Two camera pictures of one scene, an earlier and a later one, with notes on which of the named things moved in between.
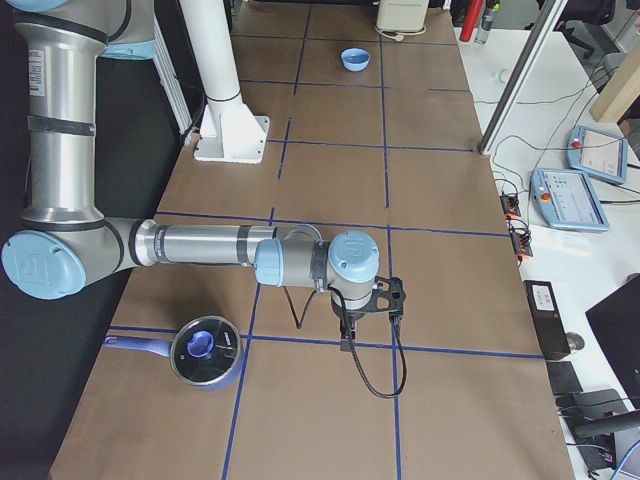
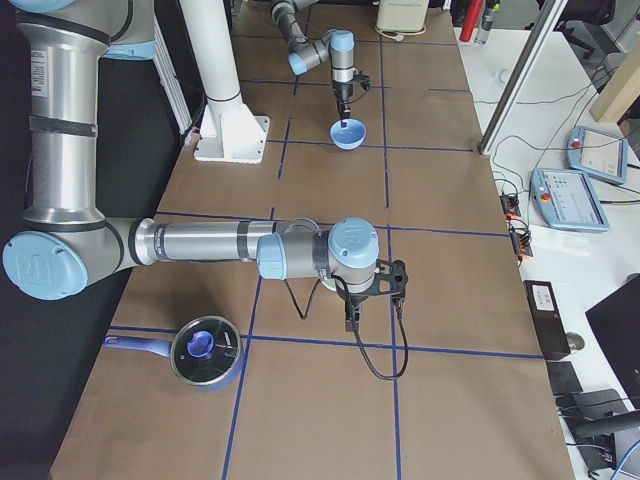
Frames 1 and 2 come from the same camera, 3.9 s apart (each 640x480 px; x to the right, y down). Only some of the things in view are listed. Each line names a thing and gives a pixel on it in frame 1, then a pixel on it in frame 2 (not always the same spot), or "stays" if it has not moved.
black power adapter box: x=547 y=320 stays
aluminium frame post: x=520 y=76 stays
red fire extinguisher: x=470 y=20 stays
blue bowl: x=355 y=59 to x=350 y=137
